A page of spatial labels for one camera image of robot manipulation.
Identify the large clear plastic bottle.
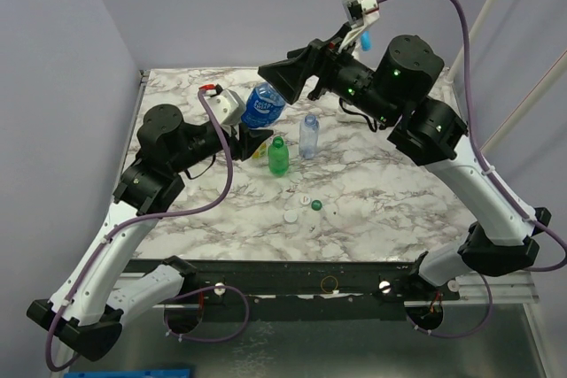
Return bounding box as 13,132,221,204
252,143,268,159

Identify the green plastic bottle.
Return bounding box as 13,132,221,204
268,136,289,176

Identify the blue label clear bottle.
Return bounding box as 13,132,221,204
241,82,286,129

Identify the small clear water bottle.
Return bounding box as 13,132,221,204
299,114,320,159

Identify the green bottle cap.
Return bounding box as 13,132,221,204
311,200,322,211

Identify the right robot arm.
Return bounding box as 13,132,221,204
258,35,550,300

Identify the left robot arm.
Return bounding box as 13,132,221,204
27,104,273,361

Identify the blue faucet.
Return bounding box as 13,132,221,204
360,31,372,51

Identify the blue bin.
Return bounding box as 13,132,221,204
64,368,193,378

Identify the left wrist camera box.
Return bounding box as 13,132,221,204
199,84,245,127

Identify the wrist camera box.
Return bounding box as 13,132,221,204
199,84,245,127
339,0,379,51

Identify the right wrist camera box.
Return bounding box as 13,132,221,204
339,0,379,51

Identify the white pipe frame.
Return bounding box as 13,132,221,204
338,0,567,153

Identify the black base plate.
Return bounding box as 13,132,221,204
161,260,459,322

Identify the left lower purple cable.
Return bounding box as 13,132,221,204
164,284,250,343

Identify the aluminium rail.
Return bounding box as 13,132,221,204
114,269,540,306

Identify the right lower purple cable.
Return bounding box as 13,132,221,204
409,274,493,339

